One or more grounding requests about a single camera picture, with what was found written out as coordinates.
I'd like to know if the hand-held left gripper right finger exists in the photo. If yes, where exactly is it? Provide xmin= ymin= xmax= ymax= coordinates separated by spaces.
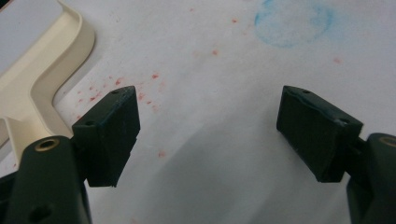
xmin=276 ymin=85 xmax=364 ymax=184

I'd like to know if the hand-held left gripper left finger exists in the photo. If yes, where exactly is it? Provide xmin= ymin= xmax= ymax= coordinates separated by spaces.
xmin=71 ymin=85 xmax=141 ymax=189

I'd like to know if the cream plastic dustpan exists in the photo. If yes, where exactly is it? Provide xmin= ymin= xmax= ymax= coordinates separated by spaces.
xmin=0 ymin=0 xmax=96 ymax=171

